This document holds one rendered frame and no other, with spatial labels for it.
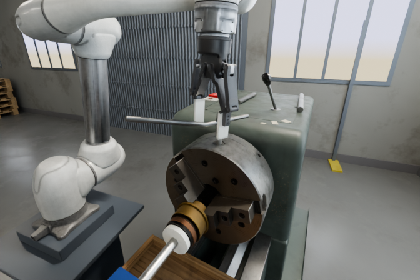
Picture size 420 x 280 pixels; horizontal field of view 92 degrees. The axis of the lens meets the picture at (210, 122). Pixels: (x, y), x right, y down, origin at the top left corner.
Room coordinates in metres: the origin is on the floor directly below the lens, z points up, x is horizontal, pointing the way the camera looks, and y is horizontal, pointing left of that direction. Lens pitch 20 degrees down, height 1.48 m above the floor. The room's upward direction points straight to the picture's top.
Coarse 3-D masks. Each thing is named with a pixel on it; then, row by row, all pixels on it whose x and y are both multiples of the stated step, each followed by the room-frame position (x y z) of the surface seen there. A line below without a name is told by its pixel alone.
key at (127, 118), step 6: (246, 114) 0.55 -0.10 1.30; (126, 120) 0.36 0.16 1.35; (132, 120) 0.37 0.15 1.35; (138, 120) 0.38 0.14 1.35; (144, 120) 0.38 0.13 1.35; (150, 120) 0.39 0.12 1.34; (156, 120) 0.40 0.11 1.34; (162, 120) 0.41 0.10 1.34; (168, 120) 0.41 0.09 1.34; (174, 120) 0.42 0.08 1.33; (180, 120) 0.43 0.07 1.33; (216, 120) 0.49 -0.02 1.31; (234, 120) 0.52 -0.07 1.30; (198, 126) 0.46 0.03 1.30; (204, 126) 0.47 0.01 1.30
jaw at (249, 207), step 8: (216, 200) 0.43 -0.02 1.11; (224, 200) 0.42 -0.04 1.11; (232, 200) 0.42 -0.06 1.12; (240, 200) 0.42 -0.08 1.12; (248, 200) 0.41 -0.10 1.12; (208, 208) 0.40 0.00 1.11; (216, 208) 0.40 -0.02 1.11; (224, 208) 0.39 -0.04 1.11; (232, 208) 0.39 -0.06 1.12; (240, 208) 0.38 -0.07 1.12; (248, 208) 0.38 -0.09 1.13; (256, 208) 0.40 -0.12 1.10; (208, 216) 0.38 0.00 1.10; (216, 216) 0.38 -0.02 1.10; (224, 216) 0.38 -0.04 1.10; (232, 216) 0.39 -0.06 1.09; (240, 216) 0.38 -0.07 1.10; (248, 216) 0.37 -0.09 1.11; (216, 224) 0.38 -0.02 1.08; (224, 224) 0.38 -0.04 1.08
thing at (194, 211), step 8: (184, 208) 0.39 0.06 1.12; (192, 208) 0.38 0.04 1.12; (200, 208) 0.39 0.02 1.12; (176, 216) 0.37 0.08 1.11; (184, 216) 0.37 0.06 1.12; (192, 216) 0.36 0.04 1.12; (200, 216) 0.37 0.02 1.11; (168, 224) 0.35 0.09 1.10; (176, 224) 0.34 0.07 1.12; (184, 224) 0.34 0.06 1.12; (192, 224) 0.35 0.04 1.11; (200, 224) 0.36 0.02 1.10; (208, 224) 0.37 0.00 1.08; (192, 232) 0.34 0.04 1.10; (200, 232) 0.35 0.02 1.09; (192, 240) 0.33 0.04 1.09
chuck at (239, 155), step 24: (192, 144) 0.52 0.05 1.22; (240, 144) 0.52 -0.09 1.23; (168, 168) 0.53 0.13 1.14; (216, 168) 0.46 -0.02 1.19; (240, 168) 0.43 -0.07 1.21; (168, 192) 0.54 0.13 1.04; (216, 192) 0.55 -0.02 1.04; (240, 192) 0.42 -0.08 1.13; (264, 192) 0.43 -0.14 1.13; (264, 216) 0.41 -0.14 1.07; (216, 240) 0.46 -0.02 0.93; (240, 240) 0.42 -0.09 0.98
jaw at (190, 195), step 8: (176, 160) 0.52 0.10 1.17; (184, 160) 0.49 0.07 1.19; (176, 168) 0.47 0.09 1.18; (184, 168) 0.47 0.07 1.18; (192, 168) 0.49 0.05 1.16; (176, 176) 0.47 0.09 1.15; (184, 176) 0.46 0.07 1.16; (192, 176) 0.47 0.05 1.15; (176, 184) 0.45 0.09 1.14; (184, 184) 0.44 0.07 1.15; (192, 184) 0.45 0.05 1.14; (200, 184) 0.47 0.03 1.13; (184, 192) 0.43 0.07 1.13; (192, 192) 0.43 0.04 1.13; (200, 192) 0.45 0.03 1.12; (176, 200) 0.42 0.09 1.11; (184, 200) 0.41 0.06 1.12; (192, 200) 0.42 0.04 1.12
